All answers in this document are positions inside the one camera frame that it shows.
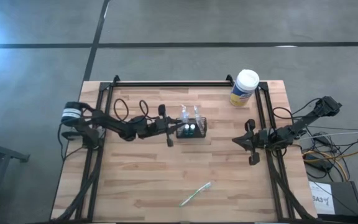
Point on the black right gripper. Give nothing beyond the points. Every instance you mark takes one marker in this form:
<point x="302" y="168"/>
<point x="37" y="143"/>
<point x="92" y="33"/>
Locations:
<point x="259" y="138"/>

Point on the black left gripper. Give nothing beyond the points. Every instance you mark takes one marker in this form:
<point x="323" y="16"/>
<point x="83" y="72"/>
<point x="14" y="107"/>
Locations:
<point x="158" y="127"/>

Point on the teal bottle with white cap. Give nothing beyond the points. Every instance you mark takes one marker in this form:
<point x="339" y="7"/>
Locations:
<point x="186" y="129"/>
<point x="192" y="129"/>

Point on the purple toothbrush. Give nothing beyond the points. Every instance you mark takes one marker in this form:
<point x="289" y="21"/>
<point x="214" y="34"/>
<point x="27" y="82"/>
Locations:
<point x="197" y="116"/>

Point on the green white toothbrush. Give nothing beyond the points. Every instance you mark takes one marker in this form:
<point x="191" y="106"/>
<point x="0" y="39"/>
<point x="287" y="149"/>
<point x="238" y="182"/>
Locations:
<point x="194" y="194"/>

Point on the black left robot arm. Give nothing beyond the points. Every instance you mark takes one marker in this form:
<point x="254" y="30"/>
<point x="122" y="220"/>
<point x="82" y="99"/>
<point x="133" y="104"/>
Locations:
<point x="117" y="126"/>

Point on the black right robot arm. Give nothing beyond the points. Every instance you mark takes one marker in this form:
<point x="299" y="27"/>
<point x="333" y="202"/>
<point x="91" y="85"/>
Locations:
<point x="303" y="123"/>

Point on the Lysol wipes canister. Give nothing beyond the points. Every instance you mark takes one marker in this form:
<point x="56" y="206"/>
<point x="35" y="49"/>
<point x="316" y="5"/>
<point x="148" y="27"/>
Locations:
<point x="247" y="79"/>

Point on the black power adapter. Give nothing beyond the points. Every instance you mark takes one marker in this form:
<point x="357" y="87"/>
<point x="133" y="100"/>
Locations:
<point x="317" y="161"/>

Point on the white paper label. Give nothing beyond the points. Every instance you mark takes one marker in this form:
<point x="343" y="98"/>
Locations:
<point x="322" y="199"/>

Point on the black equipment case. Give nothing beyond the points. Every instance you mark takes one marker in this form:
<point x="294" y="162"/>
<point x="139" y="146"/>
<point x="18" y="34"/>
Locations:
<point x="348" y="197"/>

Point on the black aluminium rig frame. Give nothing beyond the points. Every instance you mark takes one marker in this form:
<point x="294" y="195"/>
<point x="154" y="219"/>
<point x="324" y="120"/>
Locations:
<point x="172" y="84"/>

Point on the black side bracket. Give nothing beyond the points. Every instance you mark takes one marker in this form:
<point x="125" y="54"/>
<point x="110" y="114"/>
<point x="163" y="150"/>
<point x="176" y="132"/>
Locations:
<point x="70" y="135"/>

